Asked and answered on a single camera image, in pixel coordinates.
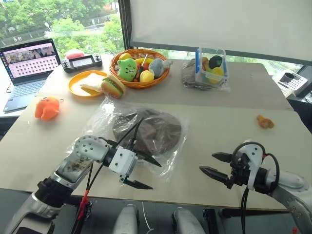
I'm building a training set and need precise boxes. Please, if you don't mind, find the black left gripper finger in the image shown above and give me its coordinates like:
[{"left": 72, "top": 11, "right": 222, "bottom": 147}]
[
  {"left": 126, "top": 179, "right": 154, "bottom": 191},
  {"left": 136, "top": 154, "right": 162, "bottom": 168}
]

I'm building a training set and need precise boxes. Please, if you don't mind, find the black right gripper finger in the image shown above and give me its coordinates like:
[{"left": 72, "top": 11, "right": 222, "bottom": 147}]
[
  {"left": 199, "top": 166, "right": 230, "bottom": 184},
  {"left": 211, "top": 152, "right": 233, "bottom": 164}
]

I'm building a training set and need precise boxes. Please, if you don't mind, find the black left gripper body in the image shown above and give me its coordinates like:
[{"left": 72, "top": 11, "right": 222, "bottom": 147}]
[{"left": 118, "top": 149, "right": 147, "bottom": 186}]

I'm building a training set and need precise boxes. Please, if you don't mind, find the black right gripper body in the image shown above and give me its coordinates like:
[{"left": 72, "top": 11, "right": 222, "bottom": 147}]
[{"left": 225, "top": 155, "right": 252, "bottom": 190}]

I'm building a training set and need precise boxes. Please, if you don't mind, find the dark brown cap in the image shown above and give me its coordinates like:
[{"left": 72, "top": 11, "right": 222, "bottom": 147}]
[{"left": 112, "top": 109, "right": 183, "bottom": 155}]

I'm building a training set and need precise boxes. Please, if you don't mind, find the clear plastic bag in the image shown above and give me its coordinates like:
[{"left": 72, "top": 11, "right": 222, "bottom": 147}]
[{"left": 83, "top": 97, "right": 191, "bottom": 184}]

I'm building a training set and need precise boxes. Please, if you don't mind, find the grey rounded robot leg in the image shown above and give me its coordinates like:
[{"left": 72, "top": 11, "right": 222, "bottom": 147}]
[
  {"left": 171, "top": 207, "right": 206, "bottom": 234},
  {"left": 112, "top": 204, "right": 140, "bottom": 234}
]

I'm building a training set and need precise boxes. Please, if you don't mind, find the orange fried chicken toy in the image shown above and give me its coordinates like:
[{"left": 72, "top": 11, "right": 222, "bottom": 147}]
[{"left": 256, "top": 115, "right": 275, "bottom": 129}]

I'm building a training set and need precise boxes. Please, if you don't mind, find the orange wicker basket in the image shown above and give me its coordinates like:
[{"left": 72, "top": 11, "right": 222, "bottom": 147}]
[{"left": 109, "top": 48, "right": 171, "bottom": 90}]

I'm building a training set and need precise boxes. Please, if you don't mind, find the plush hamburger toy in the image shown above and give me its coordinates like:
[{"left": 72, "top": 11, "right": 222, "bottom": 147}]
[{"left": 100, "top": 74, "right": 128, "bottom": 99}]

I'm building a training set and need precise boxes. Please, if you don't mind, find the bright yellow toy fruit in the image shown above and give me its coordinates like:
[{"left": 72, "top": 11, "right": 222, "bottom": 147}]
[{"left": 206, "top": 67, "right": 225, "bottom": 84}]

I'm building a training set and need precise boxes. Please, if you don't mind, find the round yellow toy fruit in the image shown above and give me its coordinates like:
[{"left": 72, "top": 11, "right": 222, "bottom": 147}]
[{"left": 139, "top": 69, "right": 155, "bottom": 82}]

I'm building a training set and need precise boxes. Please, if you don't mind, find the clear box with blue rim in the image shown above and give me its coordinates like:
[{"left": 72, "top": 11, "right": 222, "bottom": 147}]
[{"left": 194, "top": 47, "right": 230, "bottom": 85}]

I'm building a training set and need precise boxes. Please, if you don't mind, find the grey plush toy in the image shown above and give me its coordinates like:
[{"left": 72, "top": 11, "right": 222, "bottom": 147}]
[{"left": 148, "top": 58, "right": 174, "bottom": 79}]

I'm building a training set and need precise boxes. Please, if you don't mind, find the green plush toy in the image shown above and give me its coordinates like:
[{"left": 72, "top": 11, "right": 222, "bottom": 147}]
[{"left": 117, "top": 58, "right": 137, "bottom": 82}]

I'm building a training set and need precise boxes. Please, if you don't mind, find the brown toy food piece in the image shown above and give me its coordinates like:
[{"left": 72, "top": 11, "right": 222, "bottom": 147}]
[{"left": 201, "top": 57, "right": 211, "bottom": 72}]

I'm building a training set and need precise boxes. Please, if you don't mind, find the dark green toy fruit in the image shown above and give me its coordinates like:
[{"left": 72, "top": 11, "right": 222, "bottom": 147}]
[{"left": 208, "top": 55, "right": 224, "bottom": 69}]

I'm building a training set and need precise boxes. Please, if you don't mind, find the white toy bread slice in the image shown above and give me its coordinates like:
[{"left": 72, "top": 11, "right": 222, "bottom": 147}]
[{"left": 79, "top": 73, "right": 106, "bottom": 94}]

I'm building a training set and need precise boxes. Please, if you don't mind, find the yellow toy banana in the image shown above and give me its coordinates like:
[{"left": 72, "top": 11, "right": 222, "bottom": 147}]
[{"left": 134, "top": 57, "right": 155, "bottom": 65}]

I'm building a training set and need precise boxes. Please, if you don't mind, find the white desk phone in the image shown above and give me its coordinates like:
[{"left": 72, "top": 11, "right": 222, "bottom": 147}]
[{"left": 277, "top": 71, "right": 309, "bottom": 95}]

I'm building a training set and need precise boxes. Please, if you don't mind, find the orange plush toy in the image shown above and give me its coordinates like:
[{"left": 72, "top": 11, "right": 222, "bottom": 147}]
[{"left": 34, "top": 96, "right": 65, "bottom": 121}]

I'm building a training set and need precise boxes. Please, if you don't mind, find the yellow plate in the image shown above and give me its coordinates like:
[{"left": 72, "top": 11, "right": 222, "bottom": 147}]
[{"left": 68, "top": 70, "right": 109, "bottom": 98}]

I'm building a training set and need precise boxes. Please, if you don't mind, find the black handheld controller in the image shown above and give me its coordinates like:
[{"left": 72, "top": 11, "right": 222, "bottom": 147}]
[{"left": 60, "top": 53, "right": 103, "bottom": 74}]

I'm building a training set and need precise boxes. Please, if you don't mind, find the pink rounded object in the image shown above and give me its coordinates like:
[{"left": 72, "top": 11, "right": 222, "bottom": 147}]
[{"left": 65, "top": 49, "right": 85, "bottom": 59}]

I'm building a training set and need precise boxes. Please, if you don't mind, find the white roller blind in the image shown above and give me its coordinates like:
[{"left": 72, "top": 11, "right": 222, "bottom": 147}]
[{"left": 129, "top": 0, "right": 312, "bottom": 67}]

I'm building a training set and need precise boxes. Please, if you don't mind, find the open dark laptop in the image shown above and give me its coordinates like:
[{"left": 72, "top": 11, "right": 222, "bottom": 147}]
[{"left": 0, "top": 38, "right": 61, "bottom": 113}]

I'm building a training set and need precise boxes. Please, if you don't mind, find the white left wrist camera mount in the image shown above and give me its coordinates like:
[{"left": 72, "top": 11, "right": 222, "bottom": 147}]
[{"left": 108, "top": 146, "right": 138, "bottom": 176}]

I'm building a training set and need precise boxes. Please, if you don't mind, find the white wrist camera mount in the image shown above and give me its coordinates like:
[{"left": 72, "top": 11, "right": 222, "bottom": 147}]
[
  {"left": 108, "top": 146, "right": 138, "bottom": 176},
  {"left": 233, "top": 140, "right": 267, "bottom": 191}
]

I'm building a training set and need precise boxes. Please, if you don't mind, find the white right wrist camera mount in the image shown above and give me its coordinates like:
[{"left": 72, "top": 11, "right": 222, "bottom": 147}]
[{"left": 233, "top": 140, "right": 267, "bottom": 191}]

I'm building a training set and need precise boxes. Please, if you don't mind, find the thin white cable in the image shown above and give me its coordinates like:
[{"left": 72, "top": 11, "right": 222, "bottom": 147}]
[{"left": 142, "top": 200, "right": 155, "bottom": 234}]

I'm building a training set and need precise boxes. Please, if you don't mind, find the black and red arm cable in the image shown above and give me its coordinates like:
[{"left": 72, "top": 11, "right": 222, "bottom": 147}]
[{"left": 72, "top": 161, "right": 104, "bottom": 234}]

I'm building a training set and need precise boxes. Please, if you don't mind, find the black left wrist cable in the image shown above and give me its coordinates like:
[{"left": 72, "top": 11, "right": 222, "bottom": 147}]
[{"left": 97, "top": 117, "right": 145, "bottom": 154}]

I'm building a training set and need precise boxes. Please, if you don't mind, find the black table bracket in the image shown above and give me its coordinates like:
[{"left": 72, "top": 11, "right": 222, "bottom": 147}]
[{"left": 203, "top": 208, "right": 218, "bottom": 234}]

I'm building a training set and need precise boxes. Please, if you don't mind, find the black handled screwdriver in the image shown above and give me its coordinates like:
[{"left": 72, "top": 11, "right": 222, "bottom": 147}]
[{"left": 135, "top": 54, "right": 149, "bottom": 79}]

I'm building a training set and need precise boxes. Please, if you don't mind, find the dark window post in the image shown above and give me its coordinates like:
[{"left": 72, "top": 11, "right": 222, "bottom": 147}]
[{"left": 117, "top": 0, "right": 133, "bottom": 50}]

